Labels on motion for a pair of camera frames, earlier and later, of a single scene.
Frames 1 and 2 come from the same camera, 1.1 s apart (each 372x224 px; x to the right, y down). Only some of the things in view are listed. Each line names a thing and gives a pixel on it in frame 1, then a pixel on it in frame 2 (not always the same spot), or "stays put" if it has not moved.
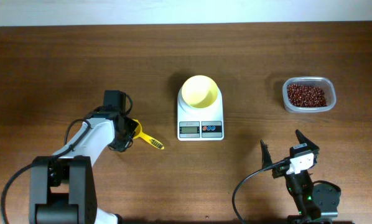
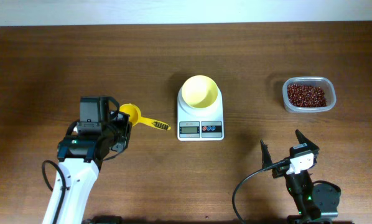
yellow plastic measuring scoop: [139, 134] → [135, 117]
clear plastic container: [305, 94] stays put
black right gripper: [303, 140] stays put
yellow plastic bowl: [199, 91] stays put
